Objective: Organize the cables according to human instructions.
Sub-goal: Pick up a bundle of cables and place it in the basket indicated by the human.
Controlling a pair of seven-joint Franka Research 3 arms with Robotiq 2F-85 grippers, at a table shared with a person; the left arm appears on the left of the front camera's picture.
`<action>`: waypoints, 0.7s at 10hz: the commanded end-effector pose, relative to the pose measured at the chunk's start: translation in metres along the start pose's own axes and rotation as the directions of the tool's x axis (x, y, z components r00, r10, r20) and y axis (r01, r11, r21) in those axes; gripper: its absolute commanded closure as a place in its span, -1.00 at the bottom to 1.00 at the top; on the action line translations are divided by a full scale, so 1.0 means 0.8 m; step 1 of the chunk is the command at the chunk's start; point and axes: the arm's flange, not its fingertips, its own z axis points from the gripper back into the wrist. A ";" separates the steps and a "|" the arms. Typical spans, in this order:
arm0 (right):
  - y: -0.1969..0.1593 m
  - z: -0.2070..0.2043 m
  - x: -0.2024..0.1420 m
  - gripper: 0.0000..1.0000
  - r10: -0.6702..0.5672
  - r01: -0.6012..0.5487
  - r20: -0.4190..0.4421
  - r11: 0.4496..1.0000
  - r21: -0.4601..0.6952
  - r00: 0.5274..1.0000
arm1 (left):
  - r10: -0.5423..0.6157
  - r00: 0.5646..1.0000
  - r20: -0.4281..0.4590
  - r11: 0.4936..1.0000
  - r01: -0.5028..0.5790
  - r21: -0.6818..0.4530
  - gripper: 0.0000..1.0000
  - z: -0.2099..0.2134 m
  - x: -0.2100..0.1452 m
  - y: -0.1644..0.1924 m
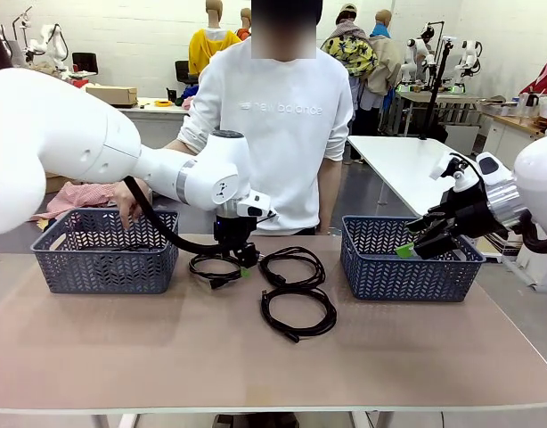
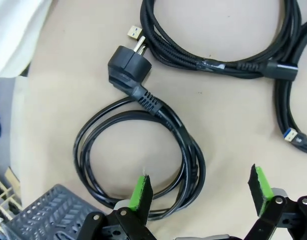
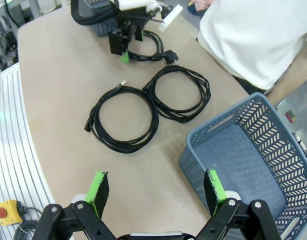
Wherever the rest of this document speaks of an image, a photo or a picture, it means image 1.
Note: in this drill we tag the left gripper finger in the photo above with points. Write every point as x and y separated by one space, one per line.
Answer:
254 257
245 269

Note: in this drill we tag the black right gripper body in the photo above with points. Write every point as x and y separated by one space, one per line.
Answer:
469 214

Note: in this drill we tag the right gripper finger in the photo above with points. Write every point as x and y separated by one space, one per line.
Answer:
429 223
429 247

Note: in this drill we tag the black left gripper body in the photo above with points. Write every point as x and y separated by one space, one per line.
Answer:
233 234

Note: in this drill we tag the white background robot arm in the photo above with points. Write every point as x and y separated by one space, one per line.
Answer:
469 58
416 58
55 42

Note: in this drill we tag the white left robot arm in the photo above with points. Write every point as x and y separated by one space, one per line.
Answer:
55 134

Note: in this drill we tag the person's right forearm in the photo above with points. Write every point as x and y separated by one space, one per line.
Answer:
173 146

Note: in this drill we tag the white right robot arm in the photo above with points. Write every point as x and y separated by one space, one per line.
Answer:
541 178

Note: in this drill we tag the person's right hand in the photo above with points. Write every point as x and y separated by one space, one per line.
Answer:
122 200

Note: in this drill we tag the grey plastic lattice basket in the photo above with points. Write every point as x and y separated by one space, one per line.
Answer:
411 285
100 276

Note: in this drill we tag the white side table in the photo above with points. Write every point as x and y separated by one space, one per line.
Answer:
389 156

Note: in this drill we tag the white cabinet with wooden top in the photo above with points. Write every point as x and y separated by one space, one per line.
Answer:
509 134

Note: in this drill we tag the person in white sweatshirt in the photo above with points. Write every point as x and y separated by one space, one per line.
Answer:
278 156

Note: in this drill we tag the grey robot bench table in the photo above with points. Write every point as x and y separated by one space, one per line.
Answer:
456 100

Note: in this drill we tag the black tripod stand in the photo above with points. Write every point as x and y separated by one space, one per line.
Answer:
434 89

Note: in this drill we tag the white work table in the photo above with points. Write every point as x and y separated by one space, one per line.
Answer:
157 109

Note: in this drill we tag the yellow tape roll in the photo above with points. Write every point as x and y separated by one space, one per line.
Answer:
162 103

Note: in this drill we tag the pink checked cloth pile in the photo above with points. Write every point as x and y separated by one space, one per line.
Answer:
77 196

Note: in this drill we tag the red garment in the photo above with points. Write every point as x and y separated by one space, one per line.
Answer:
545 71

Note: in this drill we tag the mannequin in beige jacket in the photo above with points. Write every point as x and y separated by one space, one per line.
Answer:
385 62

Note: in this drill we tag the black office chair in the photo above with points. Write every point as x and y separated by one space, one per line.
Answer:
184 71
84 62

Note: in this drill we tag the brown cardboard box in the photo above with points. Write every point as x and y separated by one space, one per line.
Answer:
111 94

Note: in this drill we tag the mannequin in yellow hoodie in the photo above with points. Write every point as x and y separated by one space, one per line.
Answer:
206 49

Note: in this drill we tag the mannequin in floral shirt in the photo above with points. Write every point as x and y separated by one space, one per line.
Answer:
345 51

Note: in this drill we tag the mannequin in orange top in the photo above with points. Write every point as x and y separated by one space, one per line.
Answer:
243 32

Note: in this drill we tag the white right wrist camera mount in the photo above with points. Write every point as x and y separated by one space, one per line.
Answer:
440 167

